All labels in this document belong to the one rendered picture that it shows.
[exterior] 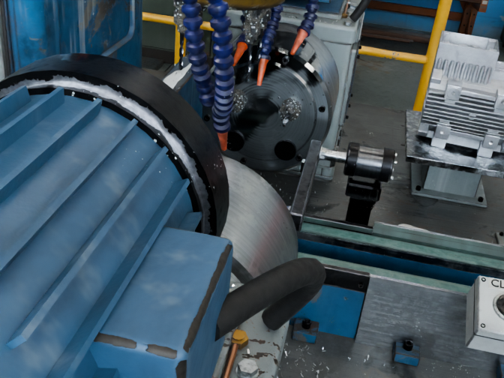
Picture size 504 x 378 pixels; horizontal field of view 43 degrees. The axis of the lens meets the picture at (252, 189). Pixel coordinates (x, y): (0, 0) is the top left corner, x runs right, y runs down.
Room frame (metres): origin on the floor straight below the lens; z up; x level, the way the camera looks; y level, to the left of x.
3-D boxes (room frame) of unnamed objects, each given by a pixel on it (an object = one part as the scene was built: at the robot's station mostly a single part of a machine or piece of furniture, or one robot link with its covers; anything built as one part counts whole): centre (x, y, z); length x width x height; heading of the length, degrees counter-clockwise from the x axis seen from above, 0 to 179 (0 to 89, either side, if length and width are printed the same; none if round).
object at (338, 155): (0.98, -0.15, 1.01); 0.08 x 0.02 x 0.02; 81
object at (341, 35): (1.46, -0.06, 0.99); 0.35 x 0.31 x 0.37; 171
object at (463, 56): (1.34, -0.42, 1.11); 0.12 x 0.11 x 0.07; 76
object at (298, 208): (0.89, -0.09, 1.01); 0.26 x 0.04 x 0.03; 171
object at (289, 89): (1.20, -0.02, 1.04); 0.41 x 0.25 x 0.25; 171
